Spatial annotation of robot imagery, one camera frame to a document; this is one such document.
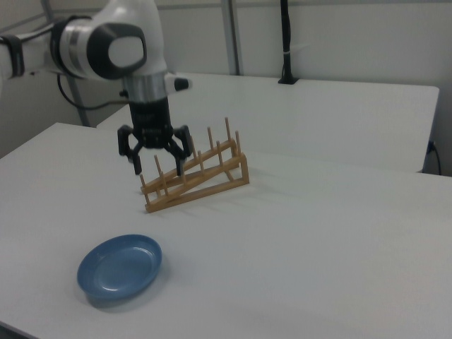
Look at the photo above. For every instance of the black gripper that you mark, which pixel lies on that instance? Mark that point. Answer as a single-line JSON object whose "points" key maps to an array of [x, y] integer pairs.
{"points": [[151, 120]]}

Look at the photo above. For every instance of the blue plate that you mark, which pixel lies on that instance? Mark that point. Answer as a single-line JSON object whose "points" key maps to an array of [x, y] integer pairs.
{"points": [[116, 268]]}

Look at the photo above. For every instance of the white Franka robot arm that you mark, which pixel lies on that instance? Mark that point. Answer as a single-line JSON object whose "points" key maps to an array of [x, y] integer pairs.
{"points": [[130, 21]]}

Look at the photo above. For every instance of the wooden plate rack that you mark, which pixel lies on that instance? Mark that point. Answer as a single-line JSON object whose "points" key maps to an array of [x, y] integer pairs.
{"points": [[243, 173]]}

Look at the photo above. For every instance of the grey partition frame post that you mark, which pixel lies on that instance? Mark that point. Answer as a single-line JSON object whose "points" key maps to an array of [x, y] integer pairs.
{"points": [[233, 35]]}

